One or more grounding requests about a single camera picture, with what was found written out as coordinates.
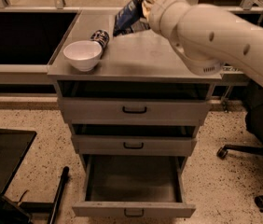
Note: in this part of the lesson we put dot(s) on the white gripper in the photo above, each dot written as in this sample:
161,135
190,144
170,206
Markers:
158,7

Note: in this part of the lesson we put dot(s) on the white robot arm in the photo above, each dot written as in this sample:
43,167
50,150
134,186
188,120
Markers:
206,37

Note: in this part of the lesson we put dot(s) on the grey metal drawer cabinet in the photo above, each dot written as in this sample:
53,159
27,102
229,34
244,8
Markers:
143,57

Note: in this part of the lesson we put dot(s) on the grey top drawer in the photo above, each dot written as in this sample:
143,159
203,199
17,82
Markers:
116,102

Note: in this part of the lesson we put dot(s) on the grey drawer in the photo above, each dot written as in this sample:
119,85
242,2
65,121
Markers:
133,186
116,102
149,140

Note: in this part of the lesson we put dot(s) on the grey middle drawer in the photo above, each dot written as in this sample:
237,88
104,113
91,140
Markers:
149,140

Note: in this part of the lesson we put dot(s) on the grey bottom drawer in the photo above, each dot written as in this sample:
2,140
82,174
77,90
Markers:
133,186

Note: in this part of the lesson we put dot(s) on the blue patterned can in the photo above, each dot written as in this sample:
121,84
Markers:
101,37

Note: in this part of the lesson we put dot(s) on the white ceramic bowl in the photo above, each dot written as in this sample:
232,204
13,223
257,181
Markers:
83,55

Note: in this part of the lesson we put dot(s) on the black pole on floor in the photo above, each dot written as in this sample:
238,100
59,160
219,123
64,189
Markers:
58,196

